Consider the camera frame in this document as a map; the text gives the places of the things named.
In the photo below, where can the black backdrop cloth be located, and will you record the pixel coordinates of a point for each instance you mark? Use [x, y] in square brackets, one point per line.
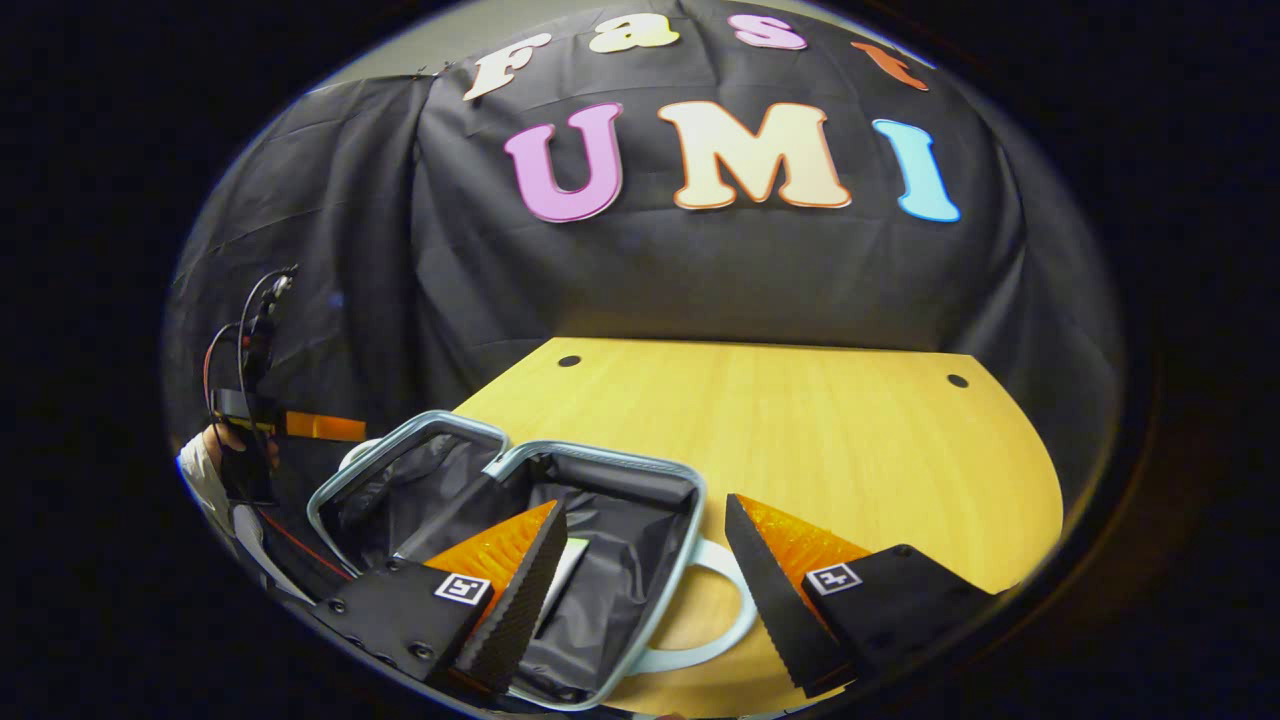
[700, 270]

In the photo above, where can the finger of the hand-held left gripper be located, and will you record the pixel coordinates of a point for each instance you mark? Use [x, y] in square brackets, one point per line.
[325, 426]

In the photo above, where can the white green skincare tube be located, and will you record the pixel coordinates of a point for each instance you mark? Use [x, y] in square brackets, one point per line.
[565, 580]

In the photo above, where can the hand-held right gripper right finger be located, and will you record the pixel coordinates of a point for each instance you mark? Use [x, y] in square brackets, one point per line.
[900, 600]

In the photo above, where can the light blue cloud-shaped suitcase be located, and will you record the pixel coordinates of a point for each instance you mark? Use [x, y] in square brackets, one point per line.
[630, 540]

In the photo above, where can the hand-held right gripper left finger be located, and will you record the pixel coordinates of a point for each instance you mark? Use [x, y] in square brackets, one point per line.
[400, 610]

